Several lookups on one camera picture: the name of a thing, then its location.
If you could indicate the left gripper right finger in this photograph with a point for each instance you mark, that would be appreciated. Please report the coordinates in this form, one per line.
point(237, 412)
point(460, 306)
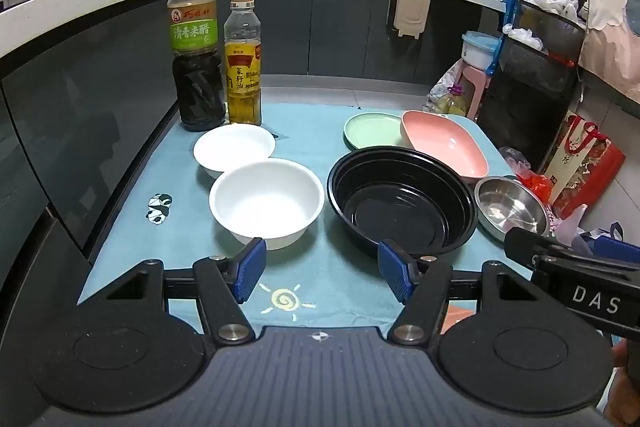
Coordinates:
point(424, 295)

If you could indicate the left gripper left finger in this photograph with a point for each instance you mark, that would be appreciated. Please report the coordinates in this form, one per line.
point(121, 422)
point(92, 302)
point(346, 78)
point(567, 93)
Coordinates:
point(222, 285)

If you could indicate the large black plastic bowl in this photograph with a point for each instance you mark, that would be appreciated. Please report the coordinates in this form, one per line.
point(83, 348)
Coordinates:
point(413, 199)

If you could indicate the deep white bowl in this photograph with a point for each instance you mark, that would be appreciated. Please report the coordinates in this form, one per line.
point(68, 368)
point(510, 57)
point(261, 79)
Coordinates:
point(276, 200)

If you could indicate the stainless steel bowl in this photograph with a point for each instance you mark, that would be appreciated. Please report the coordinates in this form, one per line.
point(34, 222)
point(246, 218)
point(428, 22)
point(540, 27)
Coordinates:
point(504, 203)

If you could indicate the shallow white bowl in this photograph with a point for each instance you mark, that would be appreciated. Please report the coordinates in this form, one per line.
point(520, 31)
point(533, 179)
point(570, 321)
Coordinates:
point(232, 146)

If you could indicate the pink squarish bowl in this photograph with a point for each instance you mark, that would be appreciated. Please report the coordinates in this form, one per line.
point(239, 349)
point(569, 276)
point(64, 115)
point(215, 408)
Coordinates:
point(445, 140)

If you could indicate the green round plate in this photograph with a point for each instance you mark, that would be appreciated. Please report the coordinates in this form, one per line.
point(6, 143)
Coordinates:
point(372, 129)

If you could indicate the operator right hand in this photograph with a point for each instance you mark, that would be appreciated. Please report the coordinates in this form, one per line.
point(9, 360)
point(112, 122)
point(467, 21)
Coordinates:
point(623, 406)

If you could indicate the red gift bag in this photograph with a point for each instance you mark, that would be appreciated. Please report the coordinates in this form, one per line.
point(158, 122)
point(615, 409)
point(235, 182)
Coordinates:
point(581, 165)

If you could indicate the oil bottle on floor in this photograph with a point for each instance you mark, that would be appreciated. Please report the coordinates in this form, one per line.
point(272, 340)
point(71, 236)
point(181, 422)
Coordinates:
point(453, 101)

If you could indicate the black mesh storage rack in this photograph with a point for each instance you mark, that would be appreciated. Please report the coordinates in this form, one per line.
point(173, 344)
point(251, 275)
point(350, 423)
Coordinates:
point(533, 76)

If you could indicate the pink plastic stool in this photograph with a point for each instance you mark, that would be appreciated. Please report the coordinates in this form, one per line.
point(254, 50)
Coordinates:
point(479, 81)

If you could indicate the brown paper bag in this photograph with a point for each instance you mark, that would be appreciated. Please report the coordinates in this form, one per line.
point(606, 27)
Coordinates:
point(610, 49)

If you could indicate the white container with blue lid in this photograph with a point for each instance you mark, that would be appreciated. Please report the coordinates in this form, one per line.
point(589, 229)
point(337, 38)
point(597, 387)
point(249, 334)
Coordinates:
point(478, 49)

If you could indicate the yellow rapeseed oil bottle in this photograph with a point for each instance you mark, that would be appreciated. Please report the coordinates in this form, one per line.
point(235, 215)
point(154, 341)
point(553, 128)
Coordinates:
point(243, 63)

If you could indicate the dark vinegar bottle green label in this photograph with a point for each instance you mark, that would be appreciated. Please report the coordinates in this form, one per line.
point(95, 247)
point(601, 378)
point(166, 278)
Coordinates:
point(196, 67)

